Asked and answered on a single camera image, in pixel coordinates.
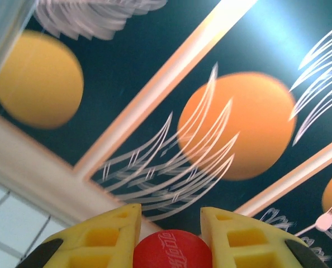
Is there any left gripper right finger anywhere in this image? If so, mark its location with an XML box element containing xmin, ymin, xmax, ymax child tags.
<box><xmin>201</xmin><ymin>206</ymin><xmax>330</xmax><ymax>268</ymax></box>

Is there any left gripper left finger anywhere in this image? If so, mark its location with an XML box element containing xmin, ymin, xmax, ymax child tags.
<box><xmin>15</xmin><ymin>203</ymin><xmax>143</xmax><ymax>268</ymax></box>

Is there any clear bottle with red label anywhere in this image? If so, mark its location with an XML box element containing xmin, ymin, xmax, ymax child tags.
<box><xmin>132</xmin><ymin>229</ymin><xmax>213</xmax><ymax>268</ymax></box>

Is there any aluminium frame post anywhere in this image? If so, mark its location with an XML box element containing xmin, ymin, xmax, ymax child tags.
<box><xmin>0</xmin><ymin>0</ymin><xmax>38</xmax><ymax>87</ymax></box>

